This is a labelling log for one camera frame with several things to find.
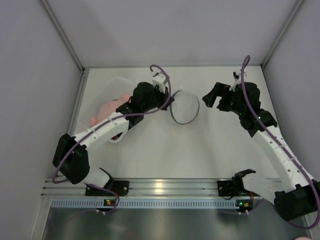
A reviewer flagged round mesh laundry bag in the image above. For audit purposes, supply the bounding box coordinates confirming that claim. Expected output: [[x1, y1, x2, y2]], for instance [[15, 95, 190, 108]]
[[169, 89, 200, 125]]

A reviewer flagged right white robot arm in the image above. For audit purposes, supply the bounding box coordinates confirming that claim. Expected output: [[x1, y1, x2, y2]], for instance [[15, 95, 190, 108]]
[[202, 82, 320, 221]]

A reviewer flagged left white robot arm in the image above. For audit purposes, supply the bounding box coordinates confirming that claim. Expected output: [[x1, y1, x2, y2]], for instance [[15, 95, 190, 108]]
[[52, 82, 174, 190]]

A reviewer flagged pink garment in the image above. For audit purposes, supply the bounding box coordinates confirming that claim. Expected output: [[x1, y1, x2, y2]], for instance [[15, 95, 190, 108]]
[[90, 94, 131, 127]]

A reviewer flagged white plastic basket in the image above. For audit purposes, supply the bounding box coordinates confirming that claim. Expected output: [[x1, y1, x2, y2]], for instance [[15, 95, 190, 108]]
[[75, 76, 136, 149]]

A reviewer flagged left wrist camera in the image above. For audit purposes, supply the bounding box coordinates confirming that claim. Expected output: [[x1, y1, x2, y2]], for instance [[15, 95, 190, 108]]
[[151, 72, 167, 92]]

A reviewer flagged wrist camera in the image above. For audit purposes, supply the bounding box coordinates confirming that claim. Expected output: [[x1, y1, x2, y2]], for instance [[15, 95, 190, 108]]
[[151, 72, 167, 92], [229, 70, 242, 92]]

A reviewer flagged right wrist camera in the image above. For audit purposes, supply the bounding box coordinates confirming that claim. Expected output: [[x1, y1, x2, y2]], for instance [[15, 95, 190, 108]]
[[229, 70, 242, 92]]

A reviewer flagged left aluminium frame post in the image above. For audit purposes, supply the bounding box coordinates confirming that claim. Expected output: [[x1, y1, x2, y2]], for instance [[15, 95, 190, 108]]
[[41, 0, 87, 72]]

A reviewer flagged aluminium frame post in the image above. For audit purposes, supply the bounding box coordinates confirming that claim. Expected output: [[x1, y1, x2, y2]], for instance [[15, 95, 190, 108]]
[[260, 0, 307, 70], [41, 0, 87, 72]]

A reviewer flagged right aluminium frame post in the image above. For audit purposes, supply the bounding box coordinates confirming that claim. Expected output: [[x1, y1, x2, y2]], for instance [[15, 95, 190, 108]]
[[260, 0, 307, 70]]

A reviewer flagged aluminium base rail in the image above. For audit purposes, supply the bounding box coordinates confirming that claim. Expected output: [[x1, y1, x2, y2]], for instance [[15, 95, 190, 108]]
[[41, 177, 313, 199]]

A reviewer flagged slotted cable duct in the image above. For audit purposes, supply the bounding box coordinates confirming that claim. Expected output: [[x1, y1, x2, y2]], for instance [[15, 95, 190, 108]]
[[50, 198, 252, 210]]

